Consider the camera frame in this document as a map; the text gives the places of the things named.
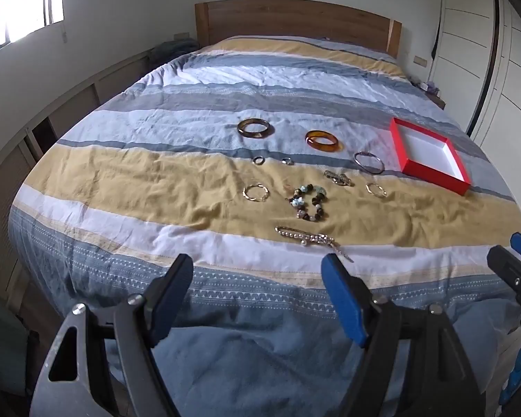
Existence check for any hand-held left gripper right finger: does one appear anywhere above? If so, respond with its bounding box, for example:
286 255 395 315
321 253 487 417

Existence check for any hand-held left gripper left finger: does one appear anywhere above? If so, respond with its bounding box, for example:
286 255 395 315
30 253 195 417

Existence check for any rhinestone chain necklace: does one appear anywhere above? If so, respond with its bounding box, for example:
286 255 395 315
274 225 355 263

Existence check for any mixed stone beaded bracelet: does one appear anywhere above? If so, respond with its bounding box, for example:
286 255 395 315
287 185 329 222

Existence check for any metal link bracelet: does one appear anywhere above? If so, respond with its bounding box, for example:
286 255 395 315
323 169 355 187

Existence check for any red shallow box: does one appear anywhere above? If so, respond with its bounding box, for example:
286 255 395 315
389 117 472 196

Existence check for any large twisted hoop bracelet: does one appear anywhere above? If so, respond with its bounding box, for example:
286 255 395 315
242 184 270 203

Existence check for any thin silver bangle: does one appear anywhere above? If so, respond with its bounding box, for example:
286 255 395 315
353 151 385 175

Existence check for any striped duvet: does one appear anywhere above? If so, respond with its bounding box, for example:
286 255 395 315
9 37 521 417

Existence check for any amber bangle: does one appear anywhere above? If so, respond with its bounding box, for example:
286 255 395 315
305 129 340 154

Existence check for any wooden nightstand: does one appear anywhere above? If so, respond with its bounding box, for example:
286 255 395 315
410 76 447 109

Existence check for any white wardrobe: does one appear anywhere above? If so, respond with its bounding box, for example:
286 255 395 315
430 0 521 227

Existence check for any dark brown bangle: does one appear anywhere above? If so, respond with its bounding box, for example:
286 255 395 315
237 118 273 140

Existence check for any low wooden cabinet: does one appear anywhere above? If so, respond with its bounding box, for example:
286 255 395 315
0 48 152 309

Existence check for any dark cloth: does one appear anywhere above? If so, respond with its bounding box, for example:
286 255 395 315
150 39 200 68

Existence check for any wooden headboard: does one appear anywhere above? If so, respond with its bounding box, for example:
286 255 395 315
195 0 403 59

